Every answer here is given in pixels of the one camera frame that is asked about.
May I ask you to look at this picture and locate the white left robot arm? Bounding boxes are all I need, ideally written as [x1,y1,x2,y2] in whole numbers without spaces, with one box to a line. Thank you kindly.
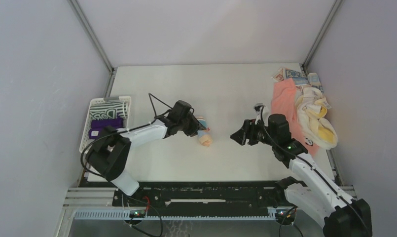
[82,114,207,206]

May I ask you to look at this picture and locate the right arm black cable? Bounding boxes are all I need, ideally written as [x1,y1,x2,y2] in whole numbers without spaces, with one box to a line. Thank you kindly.
[259,104,370,237]

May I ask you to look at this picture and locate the left base control board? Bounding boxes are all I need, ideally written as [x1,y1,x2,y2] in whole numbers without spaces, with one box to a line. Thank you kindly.
[129,210,146,219]

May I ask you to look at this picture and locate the right aluminium frame post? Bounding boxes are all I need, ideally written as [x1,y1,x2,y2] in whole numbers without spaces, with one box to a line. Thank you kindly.
[301,0,345,72]

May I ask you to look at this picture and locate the orange polka dot towel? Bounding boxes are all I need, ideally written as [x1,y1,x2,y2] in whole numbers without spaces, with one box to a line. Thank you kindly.
[197,117,213,147]

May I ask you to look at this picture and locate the base control board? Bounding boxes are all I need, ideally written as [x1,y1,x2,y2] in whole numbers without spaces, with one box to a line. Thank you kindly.
[129,210,146,219]
[275,209,296,219]

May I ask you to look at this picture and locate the blue patterned towel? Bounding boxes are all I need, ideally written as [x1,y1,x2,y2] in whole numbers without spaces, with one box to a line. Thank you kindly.
[271,67,324,93]

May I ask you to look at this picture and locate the left aluminium frame post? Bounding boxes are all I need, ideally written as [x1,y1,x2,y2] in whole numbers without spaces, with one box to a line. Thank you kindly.
[68,0,115,73]

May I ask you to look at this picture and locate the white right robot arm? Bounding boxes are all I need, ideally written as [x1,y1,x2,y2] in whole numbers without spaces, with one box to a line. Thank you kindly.
[230,114,373,237]

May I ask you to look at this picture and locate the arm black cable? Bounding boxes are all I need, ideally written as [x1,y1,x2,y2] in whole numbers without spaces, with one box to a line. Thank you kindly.
[259,104,370,237]
[80,93,196,179]

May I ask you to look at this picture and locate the white plastic basket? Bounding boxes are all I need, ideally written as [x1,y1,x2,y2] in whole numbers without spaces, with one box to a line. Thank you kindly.
[79,96,132,152]

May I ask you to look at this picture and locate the aluminium frame post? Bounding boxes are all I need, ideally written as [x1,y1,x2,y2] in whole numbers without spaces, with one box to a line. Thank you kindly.
[68,0,115,73]
[301,0,345,72]

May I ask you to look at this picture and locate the pink towel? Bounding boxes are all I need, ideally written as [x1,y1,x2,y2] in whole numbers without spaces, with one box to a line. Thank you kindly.
[271,78,319,156]

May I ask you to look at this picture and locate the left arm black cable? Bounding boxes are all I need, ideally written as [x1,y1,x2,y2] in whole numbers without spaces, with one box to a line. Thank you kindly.
[80,93,196,179]

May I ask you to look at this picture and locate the right base control board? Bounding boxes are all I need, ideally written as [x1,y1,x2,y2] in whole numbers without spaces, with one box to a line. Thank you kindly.
[275,209,296,219]

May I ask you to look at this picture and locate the white cable duct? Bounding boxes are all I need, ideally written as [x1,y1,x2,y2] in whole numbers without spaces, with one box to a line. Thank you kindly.
[73,209,277,221]

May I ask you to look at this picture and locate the black white zebra towel roll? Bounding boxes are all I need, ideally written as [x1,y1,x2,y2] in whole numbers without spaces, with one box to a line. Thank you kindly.
[88,101,130,120]

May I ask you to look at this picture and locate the purple towel roll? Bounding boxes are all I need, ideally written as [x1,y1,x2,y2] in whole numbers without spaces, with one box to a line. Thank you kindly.
[88,118,124,139]

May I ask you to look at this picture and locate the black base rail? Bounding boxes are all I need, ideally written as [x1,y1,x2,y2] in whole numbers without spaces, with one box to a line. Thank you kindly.
[112,181,291,218]

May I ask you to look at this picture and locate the white yellow towel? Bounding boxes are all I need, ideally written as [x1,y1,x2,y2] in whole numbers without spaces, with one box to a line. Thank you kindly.
[295,87,338,150]

